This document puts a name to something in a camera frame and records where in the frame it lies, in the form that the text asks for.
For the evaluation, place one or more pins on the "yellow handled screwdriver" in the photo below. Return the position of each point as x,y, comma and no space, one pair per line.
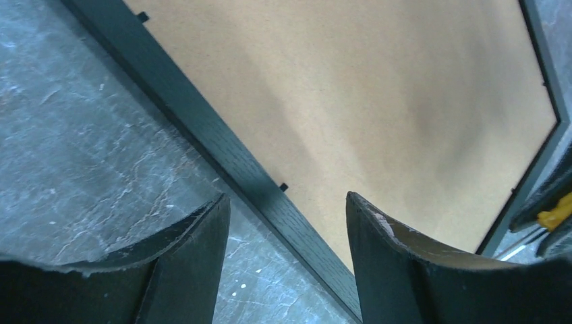
548,221

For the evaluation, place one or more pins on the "black picture frame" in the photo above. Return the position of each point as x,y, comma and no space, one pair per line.
445,115

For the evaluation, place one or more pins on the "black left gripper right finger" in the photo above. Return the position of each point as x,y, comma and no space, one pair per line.
405,276

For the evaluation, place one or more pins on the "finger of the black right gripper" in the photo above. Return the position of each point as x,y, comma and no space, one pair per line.
555,243
545,198

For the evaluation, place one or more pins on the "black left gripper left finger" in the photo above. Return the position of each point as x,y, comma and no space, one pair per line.
172,276

